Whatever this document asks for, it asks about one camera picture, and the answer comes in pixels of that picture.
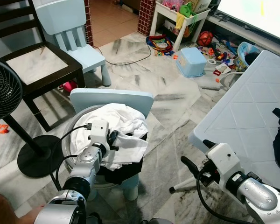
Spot large light blue table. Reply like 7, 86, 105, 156
169, 50, 280, 194

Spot pink toy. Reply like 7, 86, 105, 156
61, 80, 78, 93

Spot blue patterned bucket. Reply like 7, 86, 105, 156
237, 42, 261, 66

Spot green toy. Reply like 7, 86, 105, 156
180, 2, 196, 18

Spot black floor cable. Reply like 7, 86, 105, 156
93, 44, 152, 66

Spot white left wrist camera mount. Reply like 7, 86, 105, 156
88, 120, 110, 147

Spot yellow cloth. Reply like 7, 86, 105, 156
175, 12, 185, 29

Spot light blue child chair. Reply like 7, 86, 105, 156
34, 0, 112, 88
69, 89, 154, 201

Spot colourful toy rings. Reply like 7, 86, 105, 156
146, 34, 175, 56

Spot white garment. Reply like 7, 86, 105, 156
86, 103, 150, 171

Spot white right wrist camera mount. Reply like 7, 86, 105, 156
206, 142, 241, 185

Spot orange ball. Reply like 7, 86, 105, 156
197, 31, 214, 47

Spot black floor fan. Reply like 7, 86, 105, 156
0, 57, 66, 179

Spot dark wooden chair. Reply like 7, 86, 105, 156
0, 0, 86, 133

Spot light blue plastic container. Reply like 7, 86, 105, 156
176, 47, 207, 78

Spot grey laundry basket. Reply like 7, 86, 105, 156
61, 105, 150, 189

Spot white toy shelf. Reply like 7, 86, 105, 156
149, 0, 210, 52

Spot television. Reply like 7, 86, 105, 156
216, 0, 280, 42

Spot red brick pillar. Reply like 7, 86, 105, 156
138, 0, 155, 37

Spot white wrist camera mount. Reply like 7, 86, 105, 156
88, 120, 110, 147
206, 142, 241, 185

